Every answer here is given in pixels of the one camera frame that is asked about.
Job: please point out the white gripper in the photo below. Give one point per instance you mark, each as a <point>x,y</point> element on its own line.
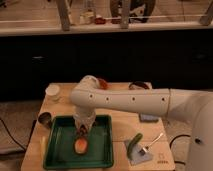
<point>86,121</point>

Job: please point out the dark purple grape bunch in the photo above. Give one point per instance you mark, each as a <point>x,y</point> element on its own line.
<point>82,130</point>

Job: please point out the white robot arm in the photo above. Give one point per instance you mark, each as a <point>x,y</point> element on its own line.
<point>191,106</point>

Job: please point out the green plastic tray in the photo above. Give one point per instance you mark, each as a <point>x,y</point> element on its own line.
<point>69,149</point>

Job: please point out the orange peach fruit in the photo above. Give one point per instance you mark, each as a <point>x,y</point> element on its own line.
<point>80,145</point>

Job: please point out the red fruit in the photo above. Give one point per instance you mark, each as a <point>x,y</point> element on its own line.
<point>103,84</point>

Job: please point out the small metal cup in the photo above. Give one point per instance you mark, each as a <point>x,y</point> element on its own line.
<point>45,119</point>

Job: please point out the green cucumber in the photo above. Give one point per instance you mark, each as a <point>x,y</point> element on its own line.
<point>132,143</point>

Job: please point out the blue sponge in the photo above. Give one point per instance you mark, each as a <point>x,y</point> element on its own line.
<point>148,118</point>

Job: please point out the dark bowl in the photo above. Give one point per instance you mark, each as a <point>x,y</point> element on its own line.
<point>138,85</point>

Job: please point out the grey cloth napkin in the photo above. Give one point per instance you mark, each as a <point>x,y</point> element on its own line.
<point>137,158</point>

